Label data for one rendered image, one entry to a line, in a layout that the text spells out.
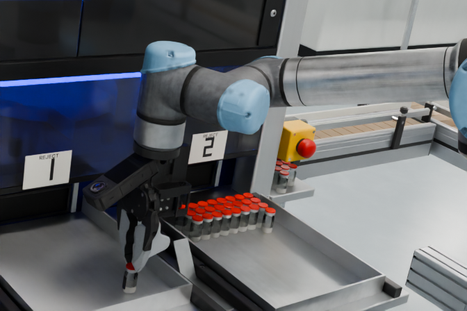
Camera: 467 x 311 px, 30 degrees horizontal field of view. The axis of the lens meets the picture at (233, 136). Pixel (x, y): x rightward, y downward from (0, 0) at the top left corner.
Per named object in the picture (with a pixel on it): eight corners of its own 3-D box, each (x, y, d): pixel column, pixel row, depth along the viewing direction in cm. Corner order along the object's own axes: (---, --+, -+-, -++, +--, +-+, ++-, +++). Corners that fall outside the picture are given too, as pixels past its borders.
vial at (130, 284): (119, 288, 140) (122, 265, 138) (130, 285, 141) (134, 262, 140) (126, 295, 138) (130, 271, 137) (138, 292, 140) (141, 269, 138)
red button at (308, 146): (290, 153, 182) (294, 136, 181) (304, 151, 185) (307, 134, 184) (302, 161, 180) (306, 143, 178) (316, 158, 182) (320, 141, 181)
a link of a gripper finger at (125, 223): (153, 259, 142) (163, 210, 139) (123, 266, 138) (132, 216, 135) (143, 249, 144) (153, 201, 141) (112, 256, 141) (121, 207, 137)
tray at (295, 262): (152, 230, 161) (155, 214, 159) (258, 209, 177) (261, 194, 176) (271, 328, 137) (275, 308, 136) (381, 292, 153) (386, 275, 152)
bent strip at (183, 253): (167, 271, 148) (172, 240, 146) (181, 267, 150) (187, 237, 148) (219, 313, 138) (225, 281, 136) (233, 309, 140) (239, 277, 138)
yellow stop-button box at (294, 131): (263, 150, 186) (269, 119, 184) (288, 146, 191) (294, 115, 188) (287, 164, 181) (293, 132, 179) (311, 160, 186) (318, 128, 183)
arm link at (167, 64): (185, 57, 122) (133, 43, 125) (174, 130, 126) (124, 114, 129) (210, 49, 129) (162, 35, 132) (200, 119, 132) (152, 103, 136)
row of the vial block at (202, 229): (185, 238, 160) (189, 216, 158) (259, 222, 171) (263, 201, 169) (192, 244, 158) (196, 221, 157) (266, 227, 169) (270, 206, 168)
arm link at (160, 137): (154, 128, 126) (124, 108, 131) (150, 157, 127) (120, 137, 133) (196, 123, 130) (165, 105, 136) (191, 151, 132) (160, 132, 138)
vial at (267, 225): (258, 229, 168) (262, 207, 166) (266, 227, 169) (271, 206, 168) (265, 234, 166) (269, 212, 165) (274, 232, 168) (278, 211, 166)
